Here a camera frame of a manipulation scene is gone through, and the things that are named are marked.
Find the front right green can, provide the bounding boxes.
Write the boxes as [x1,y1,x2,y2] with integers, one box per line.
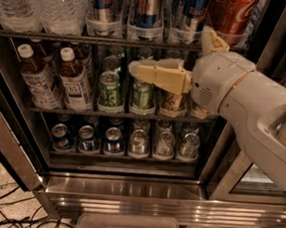
[130,79,154,115]

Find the redbull can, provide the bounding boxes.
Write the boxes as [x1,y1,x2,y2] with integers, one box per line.
[85,0,124,37]
[170,0,210,45]
[134,0,160,41]

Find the black floor cables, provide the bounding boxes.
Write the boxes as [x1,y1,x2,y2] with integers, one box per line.
[0,157,82,228]

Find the green can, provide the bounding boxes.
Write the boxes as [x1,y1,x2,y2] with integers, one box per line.
[130,79,154,115]
[97,71,123,114]
[103,55,122,74]

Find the right glass fridge door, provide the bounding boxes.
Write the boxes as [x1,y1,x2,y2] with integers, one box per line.
[204,42,286,206]

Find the silver can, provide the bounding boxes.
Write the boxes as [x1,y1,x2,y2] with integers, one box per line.
[177,132,200,162]
[153,131,174,161]
[129,129,148,158]

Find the red coca cola can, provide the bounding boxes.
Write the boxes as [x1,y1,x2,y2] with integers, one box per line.
[209,0,259,46]

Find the middle pepsi can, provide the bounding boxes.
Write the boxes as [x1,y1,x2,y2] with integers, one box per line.
[78,125,100,154]

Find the right pepsi can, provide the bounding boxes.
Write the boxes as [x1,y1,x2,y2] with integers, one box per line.
[104,127,125,155]

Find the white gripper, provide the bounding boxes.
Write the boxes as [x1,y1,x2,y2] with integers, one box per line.
[129,26,256,114]

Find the right silver can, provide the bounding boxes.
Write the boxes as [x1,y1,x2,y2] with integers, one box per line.
[177,132,200,162]

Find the tea bottle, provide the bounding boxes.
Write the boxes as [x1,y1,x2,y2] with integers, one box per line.
[17,44,62,110]
[59,47,92,111]

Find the stainless steel fridge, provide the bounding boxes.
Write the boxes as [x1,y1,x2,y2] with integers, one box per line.
[0,0,286,228]

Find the pepsi can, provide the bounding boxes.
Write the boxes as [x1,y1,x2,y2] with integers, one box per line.
[78,125,100,154]
[51,123,75,152]
[104,127,125,155]

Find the left water bottle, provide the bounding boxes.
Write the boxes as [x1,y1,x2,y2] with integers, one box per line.
[0,0,42,33]

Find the left silver can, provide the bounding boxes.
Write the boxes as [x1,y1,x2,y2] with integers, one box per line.
[129,129,148,158]

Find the front right orange can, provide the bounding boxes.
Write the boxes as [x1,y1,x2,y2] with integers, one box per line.
[192,103,208,119]

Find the front left green can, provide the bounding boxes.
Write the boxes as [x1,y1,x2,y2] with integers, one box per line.
[97,71,123,114]

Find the open fridge door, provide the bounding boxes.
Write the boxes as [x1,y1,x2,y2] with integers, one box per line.
[0,114,41,191]

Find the right water bottle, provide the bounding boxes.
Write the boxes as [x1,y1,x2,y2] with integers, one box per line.
[40,0,87,36]

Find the middle silver can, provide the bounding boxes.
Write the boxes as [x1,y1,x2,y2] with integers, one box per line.
[153,131,174,161]

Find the water bottle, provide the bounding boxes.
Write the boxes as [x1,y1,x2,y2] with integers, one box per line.
[40,0,87,36]
[0,0,42,33]

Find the right front tea bottle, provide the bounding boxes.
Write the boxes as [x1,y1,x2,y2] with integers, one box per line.
[59,47,92,111]

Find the left pepsi can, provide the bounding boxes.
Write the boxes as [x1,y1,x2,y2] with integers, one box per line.
[51,123,75,152]

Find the front left orange can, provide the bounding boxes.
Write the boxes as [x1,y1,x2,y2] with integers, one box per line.
[160,91,185,116]

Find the left front tea bottle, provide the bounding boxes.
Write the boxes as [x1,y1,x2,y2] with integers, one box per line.
[17,44,62,110]

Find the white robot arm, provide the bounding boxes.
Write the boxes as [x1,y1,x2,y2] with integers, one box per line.
[129,27,286,191]

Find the orange can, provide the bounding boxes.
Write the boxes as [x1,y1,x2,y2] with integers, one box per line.
[192,103,208,119]
[160,91,185,116]

